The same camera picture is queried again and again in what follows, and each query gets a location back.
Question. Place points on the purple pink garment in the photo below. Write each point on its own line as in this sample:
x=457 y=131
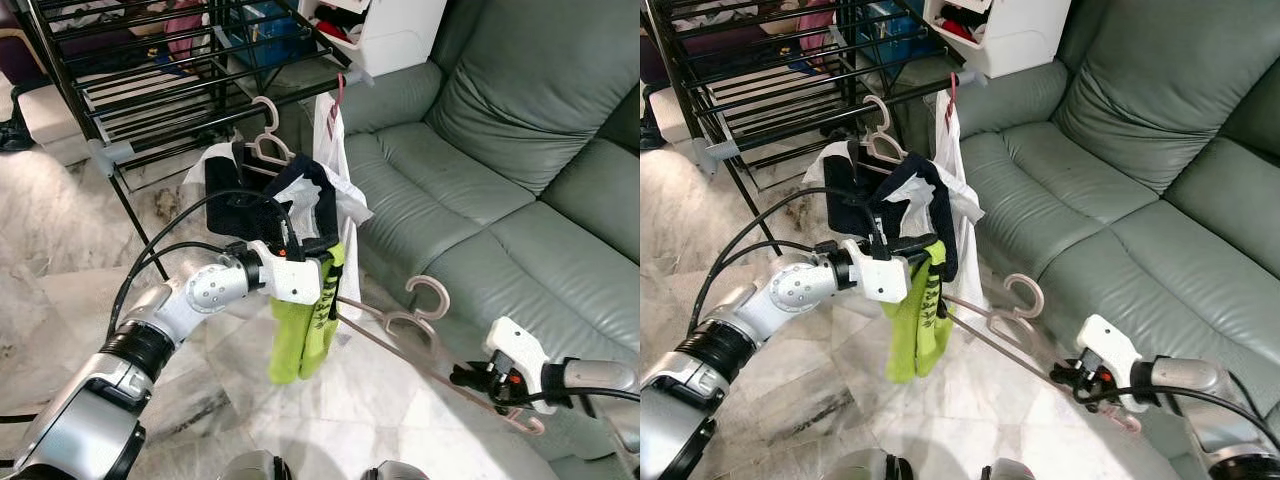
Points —
x=815 y=30
x=185 y=30

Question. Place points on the purple sofa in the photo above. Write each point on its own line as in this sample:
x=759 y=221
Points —
x=648 y=55
x=15 y=55

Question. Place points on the white ottoman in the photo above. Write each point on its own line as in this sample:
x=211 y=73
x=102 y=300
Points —
x=665 y=110
x=45 y=115

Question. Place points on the black metal drying rack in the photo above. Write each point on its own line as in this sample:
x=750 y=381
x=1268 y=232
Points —
x=722 y=157
x=110 y=158

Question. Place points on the long white garment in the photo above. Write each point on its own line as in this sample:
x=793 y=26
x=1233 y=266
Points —
x=955 y=140
x=335 y=140

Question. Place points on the teal storage box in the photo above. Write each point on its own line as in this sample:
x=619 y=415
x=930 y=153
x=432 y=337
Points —
x=890 y=40
x=265 y=35

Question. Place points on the white storage cabinet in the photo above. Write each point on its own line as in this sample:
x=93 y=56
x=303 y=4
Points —
x=400 y=40
x=1020 y=40

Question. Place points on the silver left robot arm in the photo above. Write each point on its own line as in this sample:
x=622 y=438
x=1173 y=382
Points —
x=190 y=295
x=800 y=290

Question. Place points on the grey robot right foot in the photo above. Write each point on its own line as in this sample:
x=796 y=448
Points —
x=1010 y=472
x=395 y=472

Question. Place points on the lime green garment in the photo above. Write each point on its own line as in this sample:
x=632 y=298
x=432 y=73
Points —
x=905 y=345
x=290 y=345

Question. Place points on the grey green leather sofa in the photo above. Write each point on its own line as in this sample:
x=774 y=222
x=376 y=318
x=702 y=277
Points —
x=1140 y=100
x=520 y=100

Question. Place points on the navy garment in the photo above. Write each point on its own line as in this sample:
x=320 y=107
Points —
x=850 y=205
x=235 y=205

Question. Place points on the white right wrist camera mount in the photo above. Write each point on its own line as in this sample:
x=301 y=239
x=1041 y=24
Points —
x=1105 y=345
x=515 y=350

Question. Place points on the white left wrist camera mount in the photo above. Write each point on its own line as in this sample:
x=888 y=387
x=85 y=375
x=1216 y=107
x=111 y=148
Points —
x=885 y=280
x=295 y=280

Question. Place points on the grey robot foot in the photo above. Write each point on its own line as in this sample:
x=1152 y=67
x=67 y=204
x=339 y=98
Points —
x=255 y=468
x=868 y=466
x=1010 y=472
x=395 y=472

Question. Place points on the dark blue floor cloth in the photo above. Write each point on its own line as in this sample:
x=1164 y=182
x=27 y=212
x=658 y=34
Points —
x=12 y=125

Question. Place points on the red hanger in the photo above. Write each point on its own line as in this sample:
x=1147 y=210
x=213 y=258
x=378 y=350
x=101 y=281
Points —
x=951 y=95
x=340 y=95

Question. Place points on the grey robot left foot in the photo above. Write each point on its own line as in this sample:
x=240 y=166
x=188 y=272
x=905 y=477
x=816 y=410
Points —
x=868 y=466
x=255 y=468

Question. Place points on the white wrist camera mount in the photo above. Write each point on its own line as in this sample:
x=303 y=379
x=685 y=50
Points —
x=515 y=350
x=1105 y=345
x=885 y=280
x=295 y=280

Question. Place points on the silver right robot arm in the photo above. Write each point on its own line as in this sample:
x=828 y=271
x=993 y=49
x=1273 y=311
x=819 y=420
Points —
x=600 y=375
x=1190 y=375

